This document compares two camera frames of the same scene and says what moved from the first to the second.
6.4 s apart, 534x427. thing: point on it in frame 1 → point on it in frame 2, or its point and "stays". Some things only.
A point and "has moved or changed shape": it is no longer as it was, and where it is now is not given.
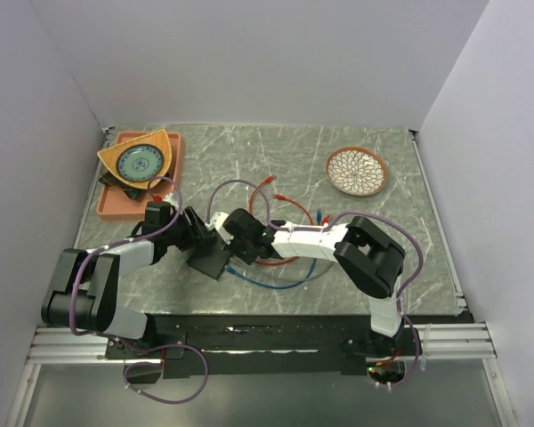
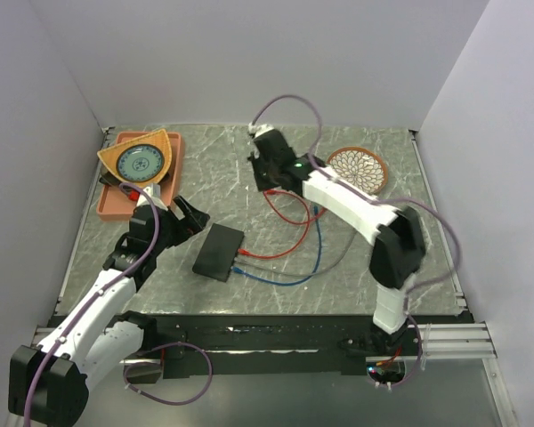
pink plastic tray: [115, 205] stays
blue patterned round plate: [140, 163] stays
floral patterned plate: [357, 171] stays
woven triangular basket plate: [139, 162] stays
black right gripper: [248, 260] → [262, 184]
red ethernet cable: [268, 180] → [308, 222]
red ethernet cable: [325, 221] has moved or changed shape
